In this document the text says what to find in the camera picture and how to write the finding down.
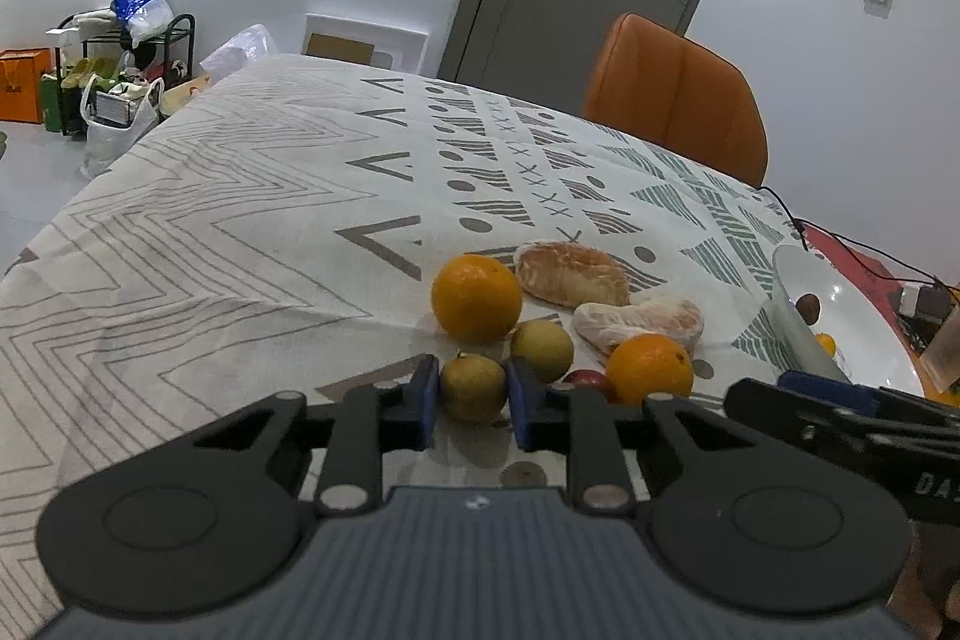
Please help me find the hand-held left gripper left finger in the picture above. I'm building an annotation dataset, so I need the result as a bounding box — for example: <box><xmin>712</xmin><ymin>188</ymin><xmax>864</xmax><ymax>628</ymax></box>
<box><xmin>191</xmin><ymin>353</ymin><xmax>441</xmax><ymax>517</ymax></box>

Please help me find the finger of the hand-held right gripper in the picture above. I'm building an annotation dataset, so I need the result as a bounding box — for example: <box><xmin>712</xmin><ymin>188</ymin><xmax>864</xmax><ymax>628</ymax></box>
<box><xmin>777</xmin><ymin>370</ymin><xmax>960</xmax><ymax>421</ymax></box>
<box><xmin>724</xmin><ymin>376</ymin><xmax>912</xmax><ymax>462</ymax></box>

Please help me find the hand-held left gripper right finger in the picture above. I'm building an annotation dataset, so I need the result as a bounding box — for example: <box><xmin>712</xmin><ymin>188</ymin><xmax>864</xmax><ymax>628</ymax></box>
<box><xmin>505</xmin><ymin>357</ymin><xmax>760</xmax><ymax>517</ymax></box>

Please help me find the olive brown round fruit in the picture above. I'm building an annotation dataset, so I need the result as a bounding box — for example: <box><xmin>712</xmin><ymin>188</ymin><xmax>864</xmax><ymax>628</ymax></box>
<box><xmin>440</xmin><ymin>351</ymin><xmax>509</xmax><ymax>425</ymax></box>
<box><xmin>510</xmin><ymin>319</ymin><xmax>575</xmax><ymax>384</ymax></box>

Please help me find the dark red fruit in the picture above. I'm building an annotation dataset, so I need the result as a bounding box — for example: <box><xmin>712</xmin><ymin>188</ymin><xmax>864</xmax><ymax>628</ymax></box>
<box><xmin>561</xmin><ymin>368</ymin><xmax>611</xmax><ymax>398</ymax></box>

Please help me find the white bowl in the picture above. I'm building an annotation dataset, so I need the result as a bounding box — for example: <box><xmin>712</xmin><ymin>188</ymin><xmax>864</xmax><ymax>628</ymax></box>
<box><xmin>771</xmin><ymin>244</ymin><xmax>927</xmax><ymax>395</ymax></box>

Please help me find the large orange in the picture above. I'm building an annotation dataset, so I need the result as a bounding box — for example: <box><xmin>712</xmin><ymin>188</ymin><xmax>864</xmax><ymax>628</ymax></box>
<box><xmin>431</xmin><ymin>254</ymin><xmax>524</xmax><ymax>342</ymax></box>

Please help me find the small orange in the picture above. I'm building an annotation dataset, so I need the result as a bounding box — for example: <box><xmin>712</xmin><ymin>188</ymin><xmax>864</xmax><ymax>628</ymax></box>
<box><xmin>605</xmin><ymin>334</ymin><xmax>695</xmax><ymax>406</ymax></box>

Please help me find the peeled citrus piece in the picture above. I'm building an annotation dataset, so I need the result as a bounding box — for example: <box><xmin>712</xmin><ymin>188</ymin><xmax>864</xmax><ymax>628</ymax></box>
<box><xmin>514</xmin><ymin>240</ymin><xmax>632</xmax><ymax>309</ymax></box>
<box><xmin>572</xmin><ymin>295</ymin><xmax>706</xmax><ymax>356</ymax></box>

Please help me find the person's right hand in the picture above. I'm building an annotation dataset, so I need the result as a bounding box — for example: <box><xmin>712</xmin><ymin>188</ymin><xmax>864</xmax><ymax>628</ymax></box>
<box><xmin>891</xmin><ymin>526</ymin><xmax>960</xmax><ymax>640</ymax></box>

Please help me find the red table mat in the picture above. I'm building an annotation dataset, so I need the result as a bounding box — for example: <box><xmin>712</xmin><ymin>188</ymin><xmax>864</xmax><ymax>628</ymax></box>
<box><xmin>795</xmin><ymin>220</ymin><xmax>960</xmax><ymax>401</ymax></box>

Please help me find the black electronic device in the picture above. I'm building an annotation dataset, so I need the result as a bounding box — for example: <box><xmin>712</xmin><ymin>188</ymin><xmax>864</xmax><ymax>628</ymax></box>
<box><xmin>898</xmin><ymin>280</ymin><xmax>956</xmax><ymax>321</ymax></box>

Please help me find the patterned tablecloth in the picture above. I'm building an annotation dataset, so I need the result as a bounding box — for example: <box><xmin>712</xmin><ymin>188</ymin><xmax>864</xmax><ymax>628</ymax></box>
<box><xmin>0</xmin><ymin>53</ymin><xmax>931</xmax><ymax>615</ymax></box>

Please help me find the orange leather chair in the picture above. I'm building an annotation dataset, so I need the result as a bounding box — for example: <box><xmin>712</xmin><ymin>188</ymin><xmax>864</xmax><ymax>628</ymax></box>
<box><xmin>581</xmin><ymin>12</ymin><xmax>770</xmax><ymax>187</ymax></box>

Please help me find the white framed board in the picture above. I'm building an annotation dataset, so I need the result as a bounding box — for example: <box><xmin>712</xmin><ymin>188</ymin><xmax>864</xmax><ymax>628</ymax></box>
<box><xmin>302</xmin><ymin>12</ymin><xmax>430</xmax><ymax>79</ymax></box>

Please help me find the clear plastic bag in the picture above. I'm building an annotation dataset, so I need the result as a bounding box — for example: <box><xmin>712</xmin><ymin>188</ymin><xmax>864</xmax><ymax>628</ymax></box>
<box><xmin>199</xmin><ymin>23</ymin><xmax>280</xmax><ymax>84</ymax></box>

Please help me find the white plastic shopping bag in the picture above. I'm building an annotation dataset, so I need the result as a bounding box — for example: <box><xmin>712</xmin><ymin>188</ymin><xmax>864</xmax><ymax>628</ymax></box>
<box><xmin>80</xmin><ymin>74</ymin><xmax>166</xmax><ymax>176</ymax></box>

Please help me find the black shoe rack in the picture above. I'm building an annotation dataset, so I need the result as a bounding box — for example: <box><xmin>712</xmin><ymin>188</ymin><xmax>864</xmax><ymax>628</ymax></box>
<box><xmin>56</xmin><ymin>12</ymin><xmax>196</xmax><ymax>137</ymax></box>

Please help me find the green box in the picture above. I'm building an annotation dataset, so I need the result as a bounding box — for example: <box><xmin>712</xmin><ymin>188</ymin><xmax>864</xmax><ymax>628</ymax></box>
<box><xmin>41</xmin><ymin>72</ymin><xmax>68</xmax><ymax>133</ymax></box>

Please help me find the blue and white bag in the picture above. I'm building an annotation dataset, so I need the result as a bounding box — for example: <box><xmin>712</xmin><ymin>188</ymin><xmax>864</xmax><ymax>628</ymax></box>
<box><xmin>111</xmin><ymin>0</ymin><xmax>175</xmax><ymax>49</ymax></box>

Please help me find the orange box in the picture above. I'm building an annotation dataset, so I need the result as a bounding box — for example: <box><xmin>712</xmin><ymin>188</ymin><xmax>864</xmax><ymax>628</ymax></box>
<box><xmin>0</xmin><ymin>47</ymin><xmax>55</xmax><ymax>124</ymax></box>

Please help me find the black cable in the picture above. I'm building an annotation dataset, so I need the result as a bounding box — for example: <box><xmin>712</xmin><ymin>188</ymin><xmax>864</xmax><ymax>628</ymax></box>
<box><xmin>757</xmin><ymin>184</ymin><xmax>960</xmax><ymax>292</ymax></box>

